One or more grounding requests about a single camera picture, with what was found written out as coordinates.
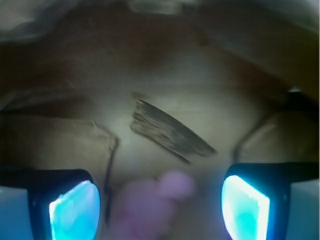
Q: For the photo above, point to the brown paper bag tray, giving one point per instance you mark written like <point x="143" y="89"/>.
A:
<point x="234" y="72"/>

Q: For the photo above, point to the dark brown bark piece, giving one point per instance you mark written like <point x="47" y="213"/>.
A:
<point x="160" y="127"/>

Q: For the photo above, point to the pink plush bunny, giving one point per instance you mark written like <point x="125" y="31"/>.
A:
<point x="144" y="209"/>

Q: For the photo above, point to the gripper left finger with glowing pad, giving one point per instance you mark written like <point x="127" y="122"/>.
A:
<point x="59" y="204"/>

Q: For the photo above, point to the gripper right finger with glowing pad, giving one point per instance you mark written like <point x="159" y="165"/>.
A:
<point x="272" y="201"/>

